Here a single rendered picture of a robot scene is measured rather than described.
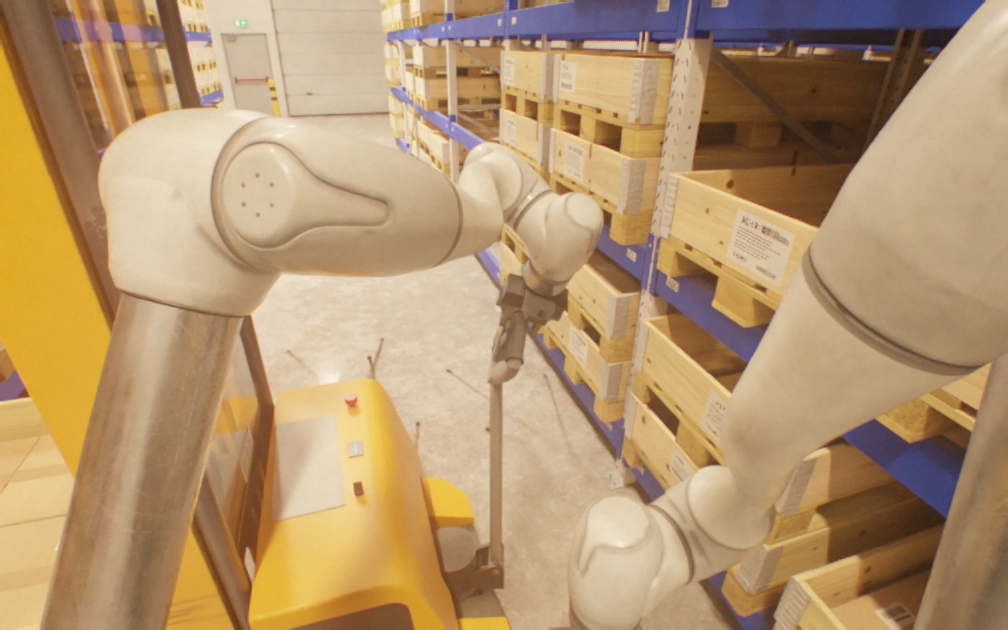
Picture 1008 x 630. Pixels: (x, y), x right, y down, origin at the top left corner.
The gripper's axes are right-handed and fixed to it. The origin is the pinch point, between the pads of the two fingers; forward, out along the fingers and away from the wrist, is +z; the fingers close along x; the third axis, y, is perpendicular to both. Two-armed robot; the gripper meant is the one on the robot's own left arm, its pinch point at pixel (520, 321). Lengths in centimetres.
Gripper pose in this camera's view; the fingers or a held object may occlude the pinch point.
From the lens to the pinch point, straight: 115.7
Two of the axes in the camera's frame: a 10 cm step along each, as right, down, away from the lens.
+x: -9.6, -2.5, -1.3
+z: -2.5, 5.1, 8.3
